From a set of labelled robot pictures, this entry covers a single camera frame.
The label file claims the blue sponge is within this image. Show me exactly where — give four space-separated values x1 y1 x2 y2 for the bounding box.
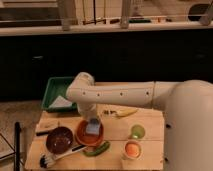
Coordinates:
86 118 100 135

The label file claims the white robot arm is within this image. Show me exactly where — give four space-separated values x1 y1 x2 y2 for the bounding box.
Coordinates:
66 72 213 171

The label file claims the dark brown bowl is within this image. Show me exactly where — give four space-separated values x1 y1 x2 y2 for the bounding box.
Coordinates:
46 126 73 154

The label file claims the white cloth in tray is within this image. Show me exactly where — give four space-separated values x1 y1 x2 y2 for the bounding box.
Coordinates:
49 96 72 108

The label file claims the yellow banana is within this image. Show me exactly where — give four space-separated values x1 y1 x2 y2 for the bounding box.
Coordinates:
115 109 138 118

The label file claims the green chili pepper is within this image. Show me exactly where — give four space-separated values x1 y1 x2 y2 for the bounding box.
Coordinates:
83 141 110 157

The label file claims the green tray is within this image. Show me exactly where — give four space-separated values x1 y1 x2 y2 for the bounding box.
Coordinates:
42 77 77 112

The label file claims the orange cup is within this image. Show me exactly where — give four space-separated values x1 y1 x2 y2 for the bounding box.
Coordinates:
124 141 141 159

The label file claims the black and white brush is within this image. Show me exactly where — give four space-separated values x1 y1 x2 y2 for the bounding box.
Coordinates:
39 145 86 168

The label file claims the black metal stand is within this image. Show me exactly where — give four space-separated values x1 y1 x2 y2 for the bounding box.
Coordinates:
0 122 23 171

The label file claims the black handled utensil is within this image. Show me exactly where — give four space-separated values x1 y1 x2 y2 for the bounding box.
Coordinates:
35 127 58 136

